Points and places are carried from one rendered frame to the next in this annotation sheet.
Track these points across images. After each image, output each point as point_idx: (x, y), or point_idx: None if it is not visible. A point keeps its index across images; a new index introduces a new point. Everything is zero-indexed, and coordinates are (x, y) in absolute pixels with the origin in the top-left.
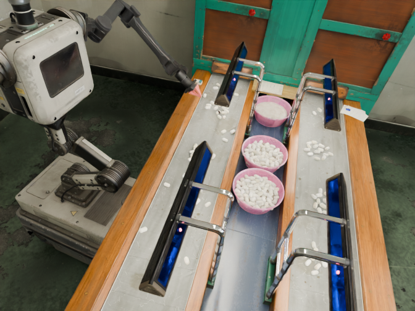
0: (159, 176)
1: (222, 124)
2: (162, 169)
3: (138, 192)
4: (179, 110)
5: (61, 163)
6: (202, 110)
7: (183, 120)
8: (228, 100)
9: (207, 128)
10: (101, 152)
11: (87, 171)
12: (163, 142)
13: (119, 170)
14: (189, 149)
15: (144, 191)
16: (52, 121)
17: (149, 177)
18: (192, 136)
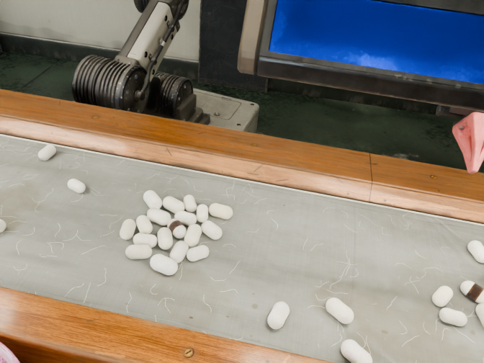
0: (81, 135)
1: (395, 313)
2: (108, 141)
3: (28, 105)
4: (395, 166)
5: (228, 104)
6: (451, 240)
7: (343, 176)
8: (265, 34)
9: (342, 253)
10: (146, 37)
11: (171, 94)
12: (220, 136)
13: (105, 75)
14: (207, 201)
15: (28, 112)
16: None
17: (77, 117)
18: (278, 210)
